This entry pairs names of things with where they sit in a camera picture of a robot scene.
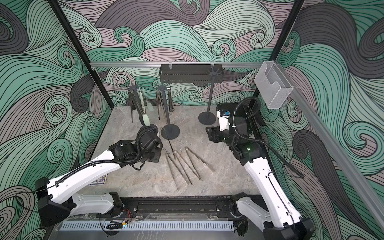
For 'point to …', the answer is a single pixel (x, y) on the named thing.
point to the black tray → (244, 110)
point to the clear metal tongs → (171, 107)
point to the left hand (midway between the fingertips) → (159, 151)
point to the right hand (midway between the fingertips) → (210, 128)
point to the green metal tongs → (142, 106)
